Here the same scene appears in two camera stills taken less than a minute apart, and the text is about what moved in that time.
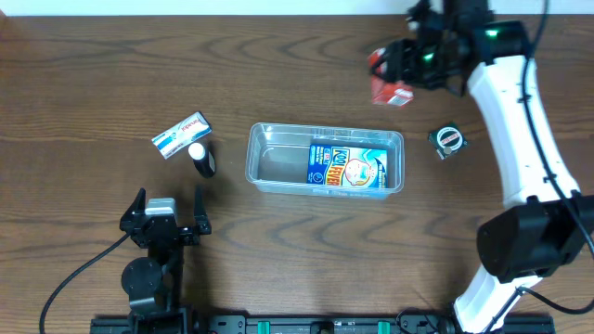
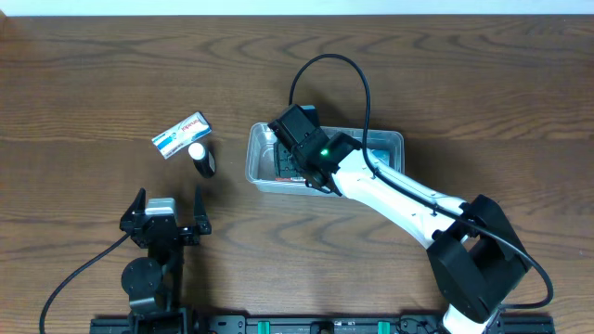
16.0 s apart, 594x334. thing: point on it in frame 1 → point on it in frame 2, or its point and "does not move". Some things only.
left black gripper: [163, 227] does not move
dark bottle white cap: [203, 160] does not move
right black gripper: [404, 59] → [285, 160]
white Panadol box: [182, 134] does not move
